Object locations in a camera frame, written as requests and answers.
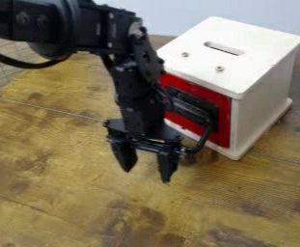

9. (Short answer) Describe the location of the white wooden cabinet box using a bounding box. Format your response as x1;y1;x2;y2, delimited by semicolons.
158;16;300;160

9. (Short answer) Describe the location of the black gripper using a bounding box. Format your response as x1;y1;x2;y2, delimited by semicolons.
102;102;186;184

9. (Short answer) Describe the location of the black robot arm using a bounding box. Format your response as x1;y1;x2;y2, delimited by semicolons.
0;0;182;182

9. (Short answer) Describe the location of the red drawer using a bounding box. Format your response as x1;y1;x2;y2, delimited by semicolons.
160;73;233;148

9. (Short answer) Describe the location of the black metal drawer handle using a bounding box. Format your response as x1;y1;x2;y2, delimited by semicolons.
164;93;222;154

